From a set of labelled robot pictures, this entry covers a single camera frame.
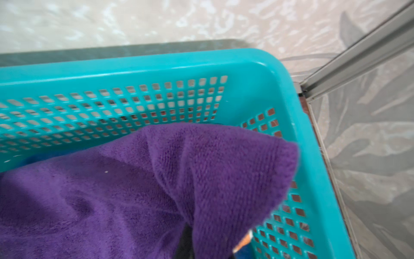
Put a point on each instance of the purple cloth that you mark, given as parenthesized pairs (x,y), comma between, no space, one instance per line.
(132,197)

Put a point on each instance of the orange patterned towel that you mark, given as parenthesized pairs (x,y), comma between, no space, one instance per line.
(246,240)

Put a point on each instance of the teal plastic basket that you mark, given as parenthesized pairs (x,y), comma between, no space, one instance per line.
(62,106)

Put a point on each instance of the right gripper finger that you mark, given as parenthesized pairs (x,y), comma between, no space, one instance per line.
(185,249)

